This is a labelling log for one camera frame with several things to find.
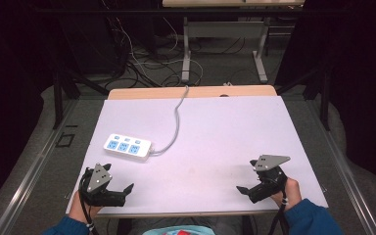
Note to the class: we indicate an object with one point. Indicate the white table cover sheet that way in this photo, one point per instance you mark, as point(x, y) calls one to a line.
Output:
point(225, 137)

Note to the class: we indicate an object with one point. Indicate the aluminium floor rail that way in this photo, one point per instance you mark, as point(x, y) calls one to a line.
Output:
point(32, 169)
point(342, 163)

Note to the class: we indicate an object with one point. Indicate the black horizontal bar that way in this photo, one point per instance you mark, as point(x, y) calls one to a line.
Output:
point(176, 11)

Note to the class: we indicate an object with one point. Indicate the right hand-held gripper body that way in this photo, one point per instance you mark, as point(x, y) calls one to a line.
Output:
point(269, 182)

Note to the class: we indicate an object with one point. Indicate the person's right hand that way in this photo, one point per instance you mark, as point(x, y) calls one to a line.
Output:
point(292, 193)

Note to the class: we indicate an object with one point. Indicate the grey metal frame desk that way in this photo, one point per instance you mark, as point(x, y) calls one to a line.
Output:
point(225, 29)

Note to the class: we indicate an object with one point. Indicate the white power strip blue sockets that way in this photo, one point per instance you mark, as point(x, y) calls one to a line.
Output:
point(127, 147)

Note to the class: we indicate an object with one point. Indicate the person's teal and red clothing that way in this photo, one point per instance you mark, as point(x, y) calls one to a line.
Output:
point(179, 231)

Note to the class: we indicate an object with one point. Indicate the black curtain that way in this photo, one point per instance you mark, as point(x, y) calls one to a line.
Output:
point(362, 81)
point(9, 65)

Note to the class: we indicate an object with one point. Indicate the person's left hand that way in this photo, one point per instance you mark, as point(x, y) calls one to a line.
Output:
point(78, 209)

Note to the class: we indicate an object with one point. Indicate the wooden table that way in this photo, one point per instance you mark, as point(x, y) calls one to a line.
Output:
point(143, 92)

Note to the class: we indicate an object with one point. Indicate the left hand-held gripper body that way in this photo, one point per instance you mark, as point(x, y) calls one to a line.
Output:
point(98, 178)

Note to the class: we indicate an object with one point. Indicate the black metal stand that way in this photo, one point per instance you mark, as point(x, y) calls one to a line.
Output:
point(323, 94)
point(58, 98)

